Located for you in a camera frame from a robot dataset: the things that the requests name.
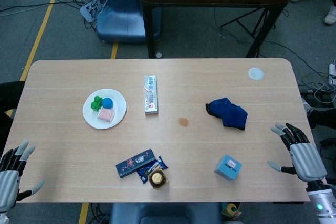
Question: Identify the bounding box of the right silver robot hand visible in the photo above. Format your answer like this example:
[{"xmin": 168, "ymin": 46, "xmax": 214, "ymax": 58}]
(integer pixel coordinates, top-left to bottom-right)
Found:
[{"xmin": 267, "ymin": 123, "xmax": 329, "ymax": 184}]

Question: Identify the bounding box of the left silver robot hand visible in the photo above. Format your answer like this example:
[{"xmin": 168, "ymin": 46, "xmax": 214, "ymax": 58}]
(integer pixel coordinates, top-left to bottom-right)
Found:
[{"xmin": 0, "ymin": 140, "xmax": 45, "ymax": 213}]

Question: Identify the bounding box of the blue cloth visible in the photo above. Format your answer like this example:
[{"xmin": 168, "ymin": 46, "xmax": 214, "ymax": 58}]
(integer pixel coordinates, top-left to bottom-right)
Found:
[{"xmin": 205, "ymin": 97, "xmax": 248, "ymax": 131}]

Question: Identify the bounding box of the black trouser leg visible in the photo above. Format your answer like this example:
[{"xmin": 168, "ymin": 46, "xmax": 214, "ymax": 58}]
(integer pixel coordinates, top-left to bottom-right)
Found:
[{"xmin": 307, "ymin": 108, "xmax": 336, "ymax": 130}]

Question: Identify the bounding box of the grey sneaker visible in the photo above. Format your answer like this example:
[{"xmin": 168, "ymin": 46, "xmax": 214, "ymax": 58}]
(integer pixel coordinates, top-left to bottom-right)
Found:
[{"xmin": 301, "ymin": 98, "xmax": 315, "ymax": 116}]

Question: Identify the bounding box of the person in black clothing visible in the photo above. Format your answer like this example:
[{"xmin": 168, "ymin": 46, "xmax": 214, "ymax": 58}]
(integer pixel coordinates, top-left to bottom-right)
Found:
[{"xmin": 0, "ymin": 81, "xmax": 26, "ymax": 154}]

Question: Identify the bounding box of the light blue cardboard box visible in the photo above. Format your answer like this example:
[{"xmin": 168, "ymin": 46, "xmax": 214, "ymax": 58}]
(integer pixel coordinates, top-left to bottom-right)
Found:
[{"xmin": 214, "ymin": 154, "xmax": 243, "ymax": 182}]

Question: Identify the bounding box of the white power strip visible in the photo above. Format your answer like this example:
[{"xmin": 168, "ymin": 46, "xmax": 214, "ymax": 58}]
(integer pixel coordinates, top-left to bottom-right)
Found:
[{"xmin": 328, "ymin": 62, "xmax": 336, "ymax": 86}]

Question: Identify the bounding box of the white round grommet cap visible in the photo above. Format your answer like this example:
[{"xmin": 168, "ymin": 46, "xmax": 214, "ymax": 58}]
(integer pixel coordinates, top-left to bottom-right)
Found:
[{"xmin": 248, "ymin": 67, "xmax": 265, "ymax": 81}]

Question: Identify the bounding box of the white paper plate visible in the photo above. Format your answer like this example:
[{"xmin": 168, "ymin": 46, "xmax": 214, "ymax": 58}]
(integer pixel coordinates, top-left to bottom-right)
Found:
[{"xmin": 82, "ymin": 88, "xmax": 128, "ymax": 130}]

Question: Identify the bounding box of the green toy brick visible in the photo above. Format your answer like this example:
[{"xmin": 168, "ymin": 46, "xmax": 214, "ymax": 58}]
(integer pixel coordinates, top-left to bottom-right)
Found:
[{"xmin": 90, "ymin": 95, "xmax": 104, "ymax": 112}]

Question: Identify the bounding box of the pink eraser block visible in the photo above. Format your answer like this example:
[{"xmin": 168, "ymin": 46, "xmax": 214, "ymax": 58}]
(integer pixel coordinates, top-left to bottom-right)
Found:
[{"xmin": 96, "ymin": 108, "xmax": 117, "ymax": 122}]

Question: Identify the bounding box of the dark blue floral box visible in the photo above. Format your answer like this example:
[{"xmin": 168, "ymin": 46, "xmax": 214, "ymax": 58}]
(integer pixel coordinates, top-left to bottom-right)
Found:
[{"xmin": 115, "ymin": 148, "xmax": 156, "ymax": 179}]

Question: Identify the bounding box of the blue snack packet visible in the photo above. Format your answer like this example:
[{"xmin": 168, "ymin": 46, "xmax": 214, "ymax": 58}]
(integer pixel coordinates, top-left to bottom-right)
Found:
[{"xmin": 136, "ymin": 155, "xmax": 169, "ymax": 184}]

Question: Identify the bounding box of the tea bottle yellow cap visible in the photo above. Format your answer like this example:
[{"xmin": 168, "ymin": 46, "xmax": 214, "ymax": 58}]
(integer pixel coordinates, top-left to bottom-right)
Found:
[{"xmin": 147, "ymin": 169, "xmax": 169, "ymax": 190}]

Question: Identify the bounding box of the black tripod stand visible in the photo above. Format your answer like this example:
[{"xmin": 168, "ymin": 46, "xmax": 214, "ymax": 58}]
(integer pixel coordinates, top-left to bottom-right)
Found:
[{"xmin": 219, "ymin": 7, "xmax": 278, "ymax": 42}]

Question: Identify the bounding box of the blue robot torso base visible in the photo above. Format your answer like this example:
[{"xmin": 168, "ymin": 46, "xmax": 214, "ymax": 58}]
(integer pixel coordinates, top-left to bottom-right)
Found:
[{"xmin": 109, "ymin": 202, "xmax": 223, "ymax": 224}]

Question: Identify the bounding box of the white toothpaste box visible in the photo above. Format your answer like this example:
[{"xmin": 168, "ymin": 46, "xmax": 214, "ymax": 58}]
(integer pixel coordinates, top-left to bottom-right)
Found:
[{"xmin": 143, "ymin": 74, "xmax": 159, "ymax": 115}]

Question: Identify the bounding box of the white floor cable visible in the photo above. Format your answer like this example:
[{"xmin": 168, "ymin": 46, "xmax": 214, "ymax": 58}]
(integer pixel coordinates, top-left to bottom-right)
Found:
[{"xmin": 301, "ymin": 71, "xmax": 336, "ymax": 102}]

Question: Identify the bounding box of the blue machine pedestal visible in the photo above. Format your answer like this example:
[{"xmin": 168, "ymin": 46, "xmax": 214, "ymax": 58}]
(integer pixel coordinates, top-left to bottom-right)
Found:
[{"xmin": 96, "ymin": 0, "xmax": 161, "ymax": 44}]

